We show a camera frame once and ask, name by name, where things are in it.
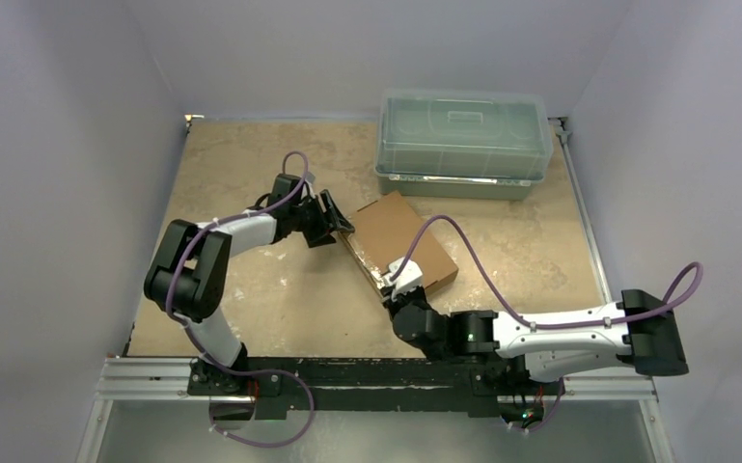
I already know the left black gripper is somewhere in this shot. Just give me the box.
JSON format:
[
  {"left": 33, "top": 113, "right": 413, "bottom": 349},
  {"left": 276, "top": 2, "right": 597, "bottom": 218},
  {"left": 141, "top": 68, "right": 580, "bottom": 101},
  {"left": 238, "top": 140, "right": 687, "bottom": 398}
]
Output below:
[{"left": 289, "top": 191, "right": 349, "bottom": 247}]

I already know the brown cardboard express box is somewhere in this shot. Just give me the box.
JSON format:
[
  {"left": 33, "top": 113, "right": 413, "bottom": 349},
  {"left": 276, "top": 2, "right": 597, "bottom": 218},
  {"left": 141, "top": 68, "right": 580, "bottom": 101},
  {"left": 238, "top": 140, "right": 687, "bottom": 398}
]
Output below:
[{"left": 341, "top": 192, "right": 458, "bottom": 295}]

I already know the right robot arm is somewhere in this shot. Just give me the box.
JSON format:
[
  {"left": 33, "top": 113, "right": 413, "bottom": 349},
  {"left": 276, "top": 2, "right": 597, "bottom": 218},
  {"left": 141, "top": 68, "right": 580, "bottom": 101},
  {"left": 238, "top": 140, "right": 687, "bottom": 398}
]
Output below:
[{"left": 382, "top": 287, "right": 689, "bottom": 393}]

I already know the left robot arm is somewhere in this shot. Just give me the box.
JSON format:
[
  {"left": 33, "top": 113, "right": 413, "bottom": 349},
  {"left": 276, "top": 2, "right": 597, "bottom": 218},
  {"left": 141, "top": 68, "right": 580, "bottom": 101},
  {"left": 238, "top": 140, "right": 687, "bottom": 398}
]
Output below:
[{"left": 143, "top": 174, "right": 355, "bottom": 395}]

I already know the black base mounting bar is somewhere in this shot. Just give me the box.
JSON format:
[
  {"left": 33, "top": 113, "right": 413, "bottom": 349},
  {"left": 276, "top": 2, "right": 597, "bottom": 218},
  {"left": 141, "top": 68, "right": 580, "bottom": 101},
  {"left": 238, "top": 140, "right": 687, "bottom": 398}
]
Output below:
[{"left": 187, "top": 357, "right": 563, "bottom": 420}]

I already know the clear plastic storage bin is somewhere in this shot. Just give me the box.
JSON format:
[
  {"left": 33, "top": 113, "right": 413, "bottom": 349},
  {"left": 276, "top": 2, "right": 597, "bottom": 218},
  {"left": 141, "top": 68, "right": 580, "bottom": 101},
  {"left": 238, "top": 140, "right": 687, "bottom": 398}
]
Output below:
[{"left": 373, "top": 89, "right": 554, "bottom": 201}]

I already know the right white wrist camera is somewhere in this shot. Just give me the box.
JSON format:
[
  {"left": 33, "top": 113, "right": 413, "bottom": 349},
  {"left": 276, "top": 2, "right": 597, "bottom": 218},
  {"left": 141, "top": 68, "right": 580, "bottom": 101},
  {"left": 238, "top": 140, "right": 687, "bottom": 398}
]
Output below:
[{"left": 382, "top": 258, "right": 423, "bottom": 293}]

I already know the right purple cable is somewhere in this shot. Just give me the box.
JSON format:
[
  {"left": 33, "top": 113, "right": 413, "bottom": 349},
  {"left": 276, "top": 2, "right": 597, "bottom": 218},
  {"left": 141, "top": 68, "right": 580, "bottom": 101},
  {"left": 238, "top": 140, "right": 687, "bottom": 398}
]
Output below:
[{"left": 388, "top": 214, "right": 705, "bottom": 331}]

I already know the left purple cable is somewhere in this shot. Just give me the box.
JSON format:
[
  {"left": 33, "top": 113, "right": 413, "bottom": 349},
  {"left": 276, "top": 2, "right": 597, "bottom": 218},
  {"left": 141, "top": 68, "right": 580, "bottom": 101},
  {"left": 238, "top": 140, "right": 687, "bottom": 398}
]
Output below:
[{"left": 164, "top": 150, "right": 312, "bottom": 378}]

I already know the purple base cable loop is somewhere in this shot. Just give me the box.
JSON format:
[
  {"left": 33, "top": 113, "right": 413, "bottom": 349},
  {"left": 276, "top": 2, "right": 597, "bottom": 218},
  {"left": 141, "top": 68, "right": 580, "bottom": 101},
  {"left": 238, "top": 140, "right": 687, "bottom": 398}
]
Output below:
[{"left": 207, "top": 370, "right": 316, "bottom": 451}]

